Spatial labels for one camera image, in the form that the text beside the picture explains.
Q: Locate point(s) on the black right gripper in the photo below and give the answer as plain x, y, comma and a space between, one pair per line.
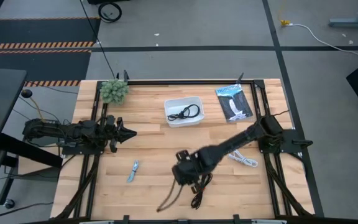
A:
188, 171

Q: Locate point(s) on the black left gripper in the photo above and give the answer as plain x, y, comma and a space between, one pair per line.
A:
111, 129

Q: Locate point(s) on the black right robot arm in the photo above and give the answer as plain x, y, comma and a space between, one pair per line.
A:
235, 141

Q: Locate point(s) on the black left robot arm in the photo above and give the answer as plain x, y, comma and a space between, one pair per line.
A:
48, 129

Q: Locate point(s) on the green artificial plant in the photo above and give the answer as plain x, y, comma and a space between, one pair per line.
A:
114, 91

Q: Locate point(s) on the white plastic bin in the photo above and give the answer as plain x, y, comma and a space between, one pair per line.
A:
169, 122

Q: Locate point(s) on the black mat with hazard stripes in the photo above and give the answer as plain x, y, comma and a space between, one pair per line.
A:
36, 65
39, 31

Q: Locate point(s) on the black desk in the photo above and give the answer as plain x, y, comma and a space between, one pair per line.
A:
2, 102

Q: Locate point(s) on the black caster wheel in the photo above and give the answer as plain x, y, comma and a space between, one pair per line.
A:
9, 204

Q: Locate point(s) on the grey metal table leg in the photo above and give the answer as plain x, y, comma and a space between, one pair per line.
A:
353, 22

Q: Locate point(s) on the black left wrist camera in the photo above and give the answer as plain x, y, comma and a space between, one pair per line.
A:
113, 146

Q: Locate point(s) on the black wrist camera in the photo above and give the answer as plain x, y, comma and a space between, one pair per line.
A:
113, 146
182, 155

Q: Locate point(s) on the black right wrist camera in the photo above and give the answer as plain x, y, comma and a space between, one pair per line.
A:
182, 155

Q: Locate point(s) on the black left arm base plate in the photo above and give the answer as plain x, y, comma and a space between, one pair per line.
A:
79, 151

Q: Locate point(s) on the black aluminium table frame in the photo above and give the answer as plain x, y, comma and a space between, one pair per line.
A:
182, 82

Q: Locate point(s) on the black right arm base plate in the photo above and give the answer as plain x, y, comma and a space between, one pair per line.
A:
291, 141

